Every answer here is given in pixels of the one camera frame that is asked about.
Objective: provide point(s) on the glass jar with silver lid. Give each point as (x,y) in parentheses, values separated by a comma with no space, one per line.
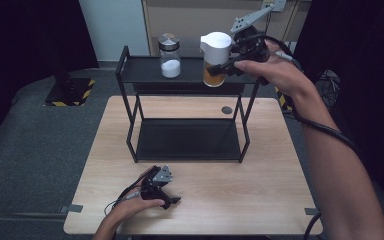
(170,56)

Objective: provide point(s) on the glass jar with white lid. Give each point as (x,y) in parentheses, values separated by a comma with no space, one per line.
(215,46)

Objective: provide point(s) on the person's right hand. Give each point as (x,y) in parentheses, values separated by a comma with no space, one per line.
(280,73)

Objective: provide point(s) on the white wall socket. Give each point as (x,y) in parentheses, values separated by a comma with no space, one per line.
(278,4)

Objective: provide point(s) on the black round table grommet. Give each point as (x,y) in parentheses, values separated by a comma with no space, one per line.
(226,110)

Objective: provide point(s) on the wooden cabinet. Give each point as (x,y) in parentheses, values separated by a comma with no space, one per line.
(186,16)

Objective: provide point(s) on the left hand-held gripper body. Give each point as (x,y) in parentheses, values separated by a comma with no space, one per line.
(155,190)

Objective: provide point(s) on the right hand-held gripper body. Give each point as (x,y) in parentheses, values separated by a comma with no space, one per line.
(251,46)

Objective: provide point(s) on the black two-tier metal rack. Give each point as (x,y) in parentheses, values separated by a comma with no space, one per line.
(186,140)

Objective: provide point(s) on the grey tape strip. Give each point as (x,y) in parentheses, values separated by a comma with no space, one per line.
(71,208)
(312,211)

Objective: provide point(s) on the black curtain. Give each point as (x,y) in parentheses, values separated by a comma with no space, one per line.
(370,50)
(20,43)

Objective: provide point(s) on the person's left hand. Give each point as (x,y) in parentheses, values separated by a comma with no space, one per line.
(133,208)

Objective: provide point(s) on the black stand with striped base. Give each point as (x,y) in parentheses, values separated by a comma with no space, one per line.
(70,91)
(283,100)

